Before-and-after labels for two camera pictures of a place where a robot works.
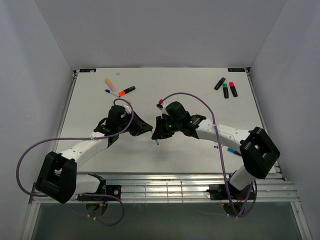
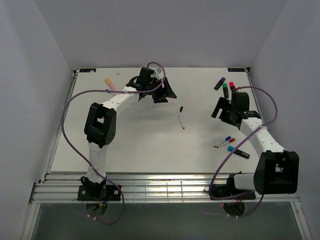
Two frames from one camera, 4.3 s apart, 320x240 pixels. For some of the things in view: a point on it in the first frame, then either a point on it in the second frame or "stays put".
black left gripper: [141, 126] to [168, 93]
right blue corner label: [236, 69] stays put
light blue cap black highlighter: [233, 150] stays put
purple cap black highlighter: [219, 84] stays put
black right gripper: [160, 132] to [222, 103]
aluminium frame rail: [189, 188] stays put
